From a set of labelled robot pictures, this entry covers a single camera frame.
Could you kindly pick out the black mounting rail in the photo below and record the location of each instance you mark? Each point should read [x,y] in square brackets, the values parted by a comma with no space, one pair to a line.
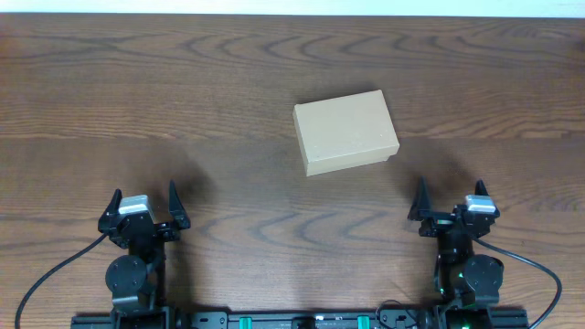
[382,319]

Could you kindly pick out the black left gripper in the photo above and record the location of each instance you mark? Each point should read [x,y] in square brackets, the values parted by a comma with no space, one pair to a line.
[161,228]

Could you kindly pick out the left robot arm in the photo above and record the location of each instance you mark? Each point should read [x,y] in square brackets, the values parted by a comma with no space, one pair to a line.
[137,279]

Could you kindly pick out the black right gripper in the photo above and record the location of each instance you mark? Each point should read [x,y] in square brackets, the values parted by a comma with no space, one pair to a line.
[442,218]

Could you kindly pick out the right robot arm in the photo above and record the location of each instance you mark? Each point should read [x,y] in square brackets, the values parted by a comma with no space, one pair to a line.
[468,282]

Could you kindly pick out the cardboard box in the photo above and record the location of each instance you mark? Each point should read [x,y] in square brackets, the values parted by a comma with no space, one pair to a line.
[344,132]

